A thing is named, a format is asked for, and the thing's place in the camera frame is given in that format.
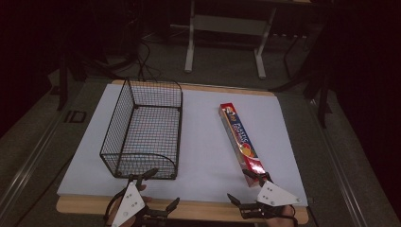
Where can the person's left hand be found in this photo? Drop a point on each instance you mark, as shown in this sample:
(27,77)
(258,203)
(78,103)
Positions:
(147,199)

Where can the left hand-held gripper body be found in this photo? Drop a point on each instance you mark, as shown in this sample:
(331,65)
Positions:
(129,201)

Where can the metal floor rail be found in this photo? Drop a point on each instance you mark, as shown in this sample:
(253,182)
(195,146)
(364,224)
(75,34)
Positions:
(28,164)
(334,164)

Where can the white metal desk frame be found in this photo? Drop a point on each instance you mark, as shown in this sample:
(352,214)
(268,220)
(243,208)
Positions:
(227,25)

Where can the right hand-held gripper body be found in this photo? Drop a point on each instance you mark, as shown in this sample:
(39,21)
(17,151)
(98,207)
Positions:
(275,196)

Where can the person's right hand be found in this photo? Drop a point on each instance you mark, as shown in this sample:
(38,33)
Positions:
(283,221)

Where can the long red blue wrap box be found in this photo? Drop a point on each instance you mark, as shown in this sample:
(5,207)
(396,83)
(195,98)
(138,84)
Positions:
(239,138)

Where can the white table mat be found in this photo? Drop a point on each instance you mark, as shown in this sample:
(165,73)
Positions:
(201,151)

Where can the black rectangular floor bracket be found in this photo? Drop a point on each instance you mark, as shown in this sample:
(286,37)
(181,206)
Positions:
(75,116)

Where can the black metal stand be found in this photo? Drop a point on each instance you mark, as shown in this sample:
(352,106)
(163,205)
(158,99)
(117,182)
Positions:
(321,94)
(63,82)

